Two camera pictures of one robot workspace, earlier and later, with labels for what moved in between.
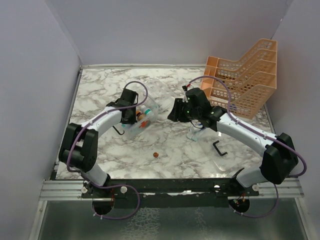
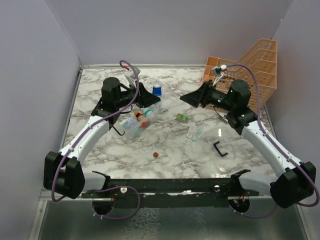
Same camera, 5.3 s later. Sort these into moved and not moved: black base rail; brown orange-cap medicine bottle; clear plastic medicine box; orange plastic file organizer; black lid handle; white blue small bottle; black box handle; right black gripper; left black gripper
Moved: white blue small bottle; right black gripper; left black gripper
Not moved: black box handle; clear plastic medicine box; brown orange-cap medicine bottle; black base rail; orange plastic file organizer; black lid handle
